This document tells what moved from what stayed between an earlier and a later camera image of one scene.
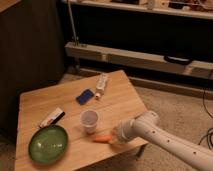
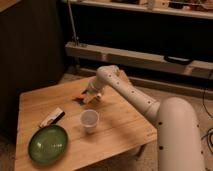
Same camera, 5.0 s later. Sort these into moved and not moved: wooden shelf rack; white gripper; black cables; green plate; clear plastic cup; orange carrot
Moved: orange carrot; white gripper
Not moved: clear plastic cup; green plate; wooden shelf rack; black cables
